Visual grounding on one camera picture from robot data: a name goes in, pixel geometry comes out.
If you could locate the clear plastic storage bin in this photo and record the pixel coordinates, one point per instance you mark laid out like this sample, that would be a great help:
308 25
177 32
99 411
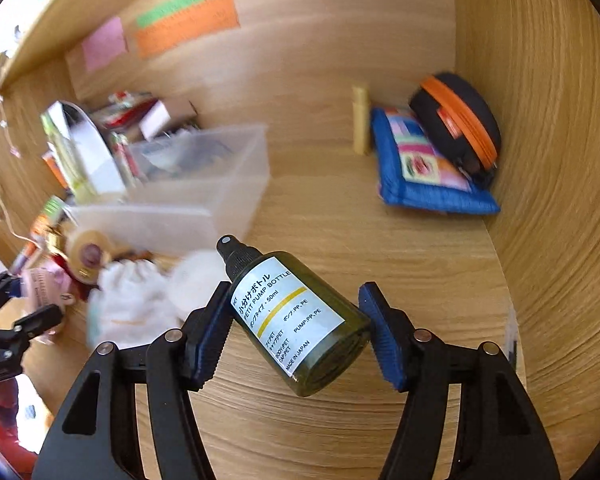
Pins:
193 188

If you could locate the white folded paper sheet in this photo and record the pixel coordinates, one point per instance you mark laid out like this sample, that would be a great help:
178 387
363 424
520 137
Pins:
82 155

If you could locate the yellow cream tube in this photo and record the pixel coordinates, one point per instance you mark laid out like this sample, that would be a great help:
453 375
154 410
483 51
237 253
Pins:
362 140

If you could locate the black orange zipper case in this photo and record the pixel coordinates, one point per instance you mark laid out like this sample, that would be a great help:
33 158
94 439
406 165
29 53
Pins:
460 125

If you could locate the white small cardboard box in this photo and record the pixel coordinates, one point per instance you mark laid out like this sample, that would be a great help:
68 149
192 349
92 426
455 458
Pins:
165 115

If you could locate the pink paper note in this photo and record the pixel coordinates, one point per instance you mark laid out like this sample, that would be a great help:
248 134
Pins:
104 45

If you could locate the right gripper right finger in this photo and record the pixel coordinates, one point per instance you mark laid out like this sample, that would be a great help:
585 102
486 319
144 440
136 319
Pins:
499 433

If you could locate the white drawstring pouch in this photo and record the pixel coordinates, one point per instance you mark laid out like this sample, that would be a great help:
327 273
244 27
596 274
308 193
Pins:
135 302

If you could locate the orange paper note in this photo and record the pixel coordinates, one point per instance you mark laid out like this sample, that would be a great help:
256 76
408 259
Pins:
194 21

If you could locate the blue patchwork pouch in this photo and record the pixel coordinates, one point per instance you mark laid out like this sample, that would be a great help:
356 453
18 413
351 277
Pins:
413 174

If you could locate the dark green pump bottle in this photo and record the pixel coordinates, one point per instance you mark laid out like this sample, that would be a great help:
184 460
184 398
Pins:
306 330

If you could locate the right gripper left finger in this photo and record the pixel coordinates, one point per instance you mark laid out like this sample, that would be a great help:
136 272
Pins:
94 435

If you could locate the green paper note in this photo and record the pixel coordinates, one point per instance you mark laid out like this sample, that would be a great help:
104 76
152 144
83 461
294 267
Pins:
162 10

